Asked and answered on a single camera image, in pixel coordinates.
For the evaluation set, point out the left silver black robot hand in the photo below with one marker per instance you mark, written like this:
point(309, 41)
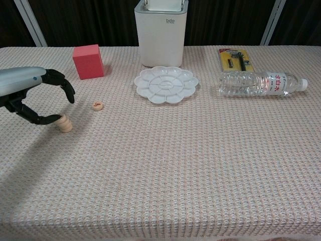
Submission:
point(17, 80)

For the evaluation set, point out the black pleated curtain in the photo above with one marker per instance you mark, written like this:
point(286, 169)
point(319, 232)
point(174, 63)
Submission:
point(87, 20)

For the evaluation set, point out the aluminium frame post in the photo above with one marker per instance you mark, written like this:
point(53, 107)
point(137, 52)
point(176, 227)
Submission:
point(272, 22)
point(30, 22)

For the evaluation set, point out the beige woven tablecloth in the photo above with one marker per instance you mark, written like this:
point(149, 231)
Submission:
point(175, 163)

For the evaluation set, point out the red cube block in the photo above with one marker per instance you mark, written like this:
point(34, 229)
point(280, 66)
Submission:
point(87, 65)

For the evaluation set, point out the white flower paint palette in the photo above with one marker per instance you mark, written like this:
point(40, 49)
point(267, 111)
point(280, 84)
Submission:
point(175, 95)

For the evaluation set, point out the clear plastic water bottle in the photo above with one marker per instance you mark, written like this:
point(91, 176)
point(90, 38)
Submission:
point(240, 85)

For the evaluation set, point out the white lidded desktop bin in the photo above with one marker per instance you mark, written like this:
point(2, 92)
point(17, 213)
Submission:
point(160, 42)

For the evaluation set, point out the wooden chess piece red character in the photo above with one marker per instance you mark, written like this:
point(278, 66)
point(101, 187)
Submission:
point(97, 106)
point(67, 129)
point(64, 117)

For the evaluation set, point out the razor in yellow blister pack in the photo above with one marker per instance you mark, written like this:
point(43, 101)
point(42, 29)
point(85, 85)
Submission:
point(223, 62)

